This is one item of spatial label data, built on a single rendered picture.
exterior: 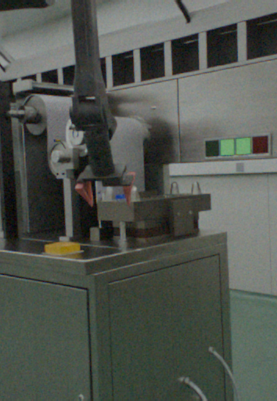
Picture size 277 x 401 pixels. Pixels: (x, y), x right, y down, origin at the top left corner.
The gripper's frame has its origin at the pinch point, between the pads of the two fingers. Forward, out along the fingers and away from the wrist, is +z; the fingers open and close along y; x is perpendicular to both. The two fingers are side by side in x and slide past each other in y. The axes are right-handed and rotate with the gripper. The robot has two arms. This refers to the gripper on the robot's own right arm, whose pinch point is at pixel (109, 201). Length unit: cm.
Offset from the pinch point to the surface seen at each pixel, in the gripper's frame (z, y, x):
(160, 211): 22.1, -6.5, -27.2
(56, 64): -1, 48, -109
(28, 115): -1, 42, -55
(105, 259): 16.0, 3.4, 3.3
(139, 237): 26.7, -0.3, -20.1
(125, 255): 19.5, -0.4, -2.4
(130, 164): 17, 7, -49
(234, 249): 217, -15, -252
